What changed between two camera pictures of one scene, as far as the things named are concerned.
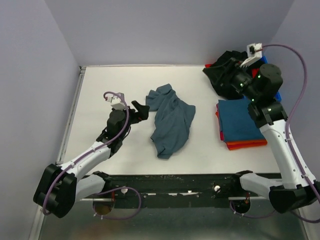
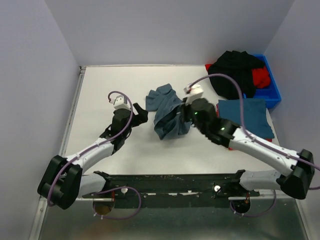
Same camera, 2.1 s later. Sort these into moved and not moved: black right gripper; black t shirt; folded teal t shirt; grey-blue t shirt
Moved: black right gripper; grey-blue t shirt
Not moved: folded teal t shirt; black t shirt
